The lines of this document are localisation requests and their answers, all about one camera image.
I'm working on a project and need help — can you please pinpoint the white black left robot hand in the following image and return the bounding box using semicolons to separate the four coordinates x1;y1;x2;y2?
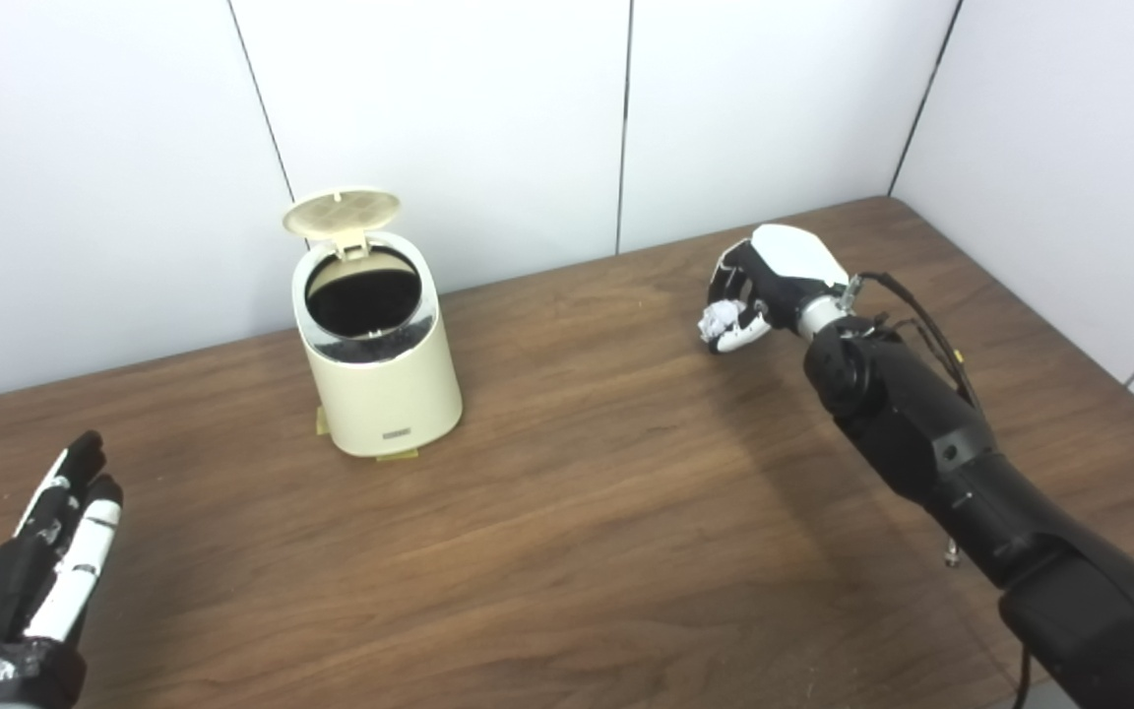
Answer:
0;430;125;709

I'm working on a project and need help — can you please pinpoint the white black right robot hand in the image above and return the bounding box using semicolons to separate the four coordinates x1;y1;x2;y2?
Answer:
698;224;853;355

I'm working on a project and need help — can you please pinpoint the white paper ball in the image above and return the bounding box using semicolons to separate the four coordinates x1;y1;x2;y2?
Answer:
701;301;747;341

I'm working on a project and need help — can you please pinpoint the cream round bin lid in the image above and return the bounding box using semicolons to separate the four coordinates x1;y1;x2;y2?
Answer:
282;188;403;261

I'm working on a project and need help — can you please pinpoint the cream-colored plastic bin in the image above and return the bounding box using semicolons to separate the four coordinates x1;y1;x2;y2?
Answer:
291;231;464;459

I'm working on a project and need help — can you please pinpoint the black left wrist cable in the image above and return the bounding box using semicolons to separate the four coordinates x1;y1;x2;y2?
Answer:
848;271;986;415

